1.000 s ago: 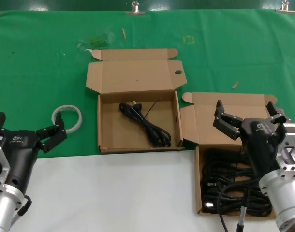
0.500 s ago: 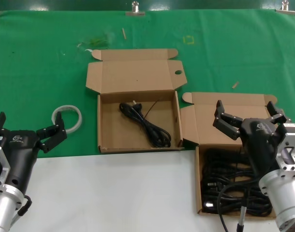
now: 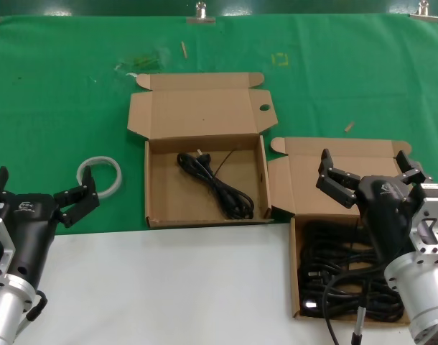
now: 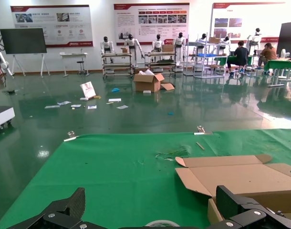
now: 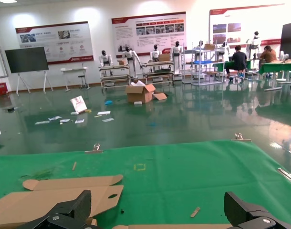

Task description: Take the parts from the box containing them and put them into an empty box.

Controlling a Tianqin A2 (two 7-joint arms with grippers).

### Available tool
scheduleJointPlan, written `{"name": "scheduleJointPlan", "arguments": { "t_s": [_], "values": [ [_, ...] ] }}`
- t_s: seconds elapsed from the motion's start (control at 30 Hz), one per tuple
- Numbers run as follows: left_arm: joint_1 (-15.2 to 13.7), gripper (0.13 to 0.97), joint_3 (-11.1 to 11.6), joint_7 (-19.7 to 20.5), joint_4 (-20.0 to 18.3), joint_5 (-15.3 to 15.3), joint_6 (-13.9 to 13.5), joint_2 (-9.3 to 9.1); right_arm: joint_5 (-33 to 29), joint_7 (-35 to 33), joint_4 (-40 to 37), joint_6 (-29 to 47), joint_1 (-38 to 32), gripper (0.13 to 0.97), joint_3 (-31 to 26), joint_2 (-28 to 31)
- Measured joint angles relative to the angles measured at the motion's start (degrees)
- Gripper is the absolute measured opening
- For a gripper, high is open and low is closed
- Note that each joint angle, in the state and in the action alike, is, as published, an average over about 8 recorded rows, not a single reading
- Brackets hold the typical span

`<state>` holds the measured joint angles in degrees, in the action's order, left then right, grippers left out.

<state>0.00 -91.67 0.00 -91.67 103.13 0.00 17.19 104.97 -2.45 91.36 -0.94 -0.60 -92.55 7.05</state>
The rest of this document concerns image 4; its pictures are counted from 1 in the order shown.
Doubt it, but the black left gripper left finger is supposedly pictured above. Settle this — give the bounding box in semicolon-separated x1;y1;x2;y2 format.
7;187;98;229

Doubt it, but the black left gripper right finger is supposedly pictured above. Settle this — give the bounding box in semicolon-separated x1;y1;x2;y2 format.
207;185;291;229

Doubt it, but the larger open cardboard box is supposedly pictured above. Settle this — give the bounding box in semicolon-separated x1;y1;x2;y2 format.
175;154;291;224

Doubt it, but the open cardboard box on floor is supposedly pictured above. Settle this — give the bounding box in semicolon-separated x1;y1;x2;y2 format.
133;68;176;93

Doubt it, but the green table cloth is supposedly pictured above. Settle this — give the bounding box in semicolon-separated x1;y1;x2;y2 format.
0;128;291;229

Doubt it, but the metal binder clip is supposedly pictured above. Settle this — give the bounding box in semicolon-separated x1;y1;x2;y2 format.
194;125;213;136
63;130;77;142

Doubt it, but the clear tape roll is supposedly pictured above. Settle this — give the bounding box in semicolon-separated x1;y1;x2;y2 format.
144;219;181;228

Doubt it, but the clear plastic wrapper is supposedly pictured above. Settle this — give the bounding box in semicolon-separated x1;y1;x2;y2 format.
155;145;191;162

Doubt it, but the white wheeled platform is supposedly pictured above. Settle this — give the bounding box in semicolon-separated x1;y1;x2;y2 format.
0;102;16;131

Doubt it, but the black stool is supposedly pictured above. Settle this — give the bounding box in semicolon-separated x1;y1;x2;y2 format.
76;61;90;76

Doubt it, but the green topped table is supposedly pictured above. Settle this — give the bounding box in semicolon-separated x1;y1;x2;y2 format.
263;58;291;88

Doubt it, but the white desk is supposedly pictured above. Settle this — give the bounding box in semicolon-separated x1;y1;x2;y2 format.
59;52;89;77

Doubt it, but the seated person black shirt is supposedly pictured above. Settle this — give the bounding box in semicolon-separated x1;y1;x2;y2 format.
226;40;250;75

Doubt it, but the white metal shelf rack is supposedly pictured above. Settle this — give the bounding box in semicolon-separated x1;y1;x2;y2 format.
183;32;232;79

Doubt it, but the seated person brown shirt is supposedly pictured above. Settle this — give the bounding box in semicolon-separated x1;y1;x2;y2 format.
255;42;278;70

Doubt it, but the metal workshop cart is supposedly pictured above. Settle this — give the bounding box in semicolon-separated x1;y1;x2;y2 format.
101;52;134;77
144;51;177;73

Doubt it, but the white humanoid robot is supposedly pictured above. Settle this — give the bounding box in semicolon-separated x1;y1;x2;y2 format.
173;32;187;72
124;34;144;67
197;33;208;46
247;28;265;55
220;35;232;56
100;36;114;64
152;34;165;52

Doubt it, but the black display on stand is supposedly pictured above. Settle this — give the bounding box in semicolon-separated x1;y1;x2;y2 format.
0;28;51;77

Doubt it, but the tall black display panel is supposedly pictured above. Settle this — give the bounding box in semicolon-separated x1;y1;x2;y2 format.
276;21;291;59

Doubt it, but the red white wall poster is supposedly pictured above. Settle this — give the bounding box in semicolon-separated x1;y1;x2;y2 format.
10;4;94;48
113;2;190;46
211;1;287;43

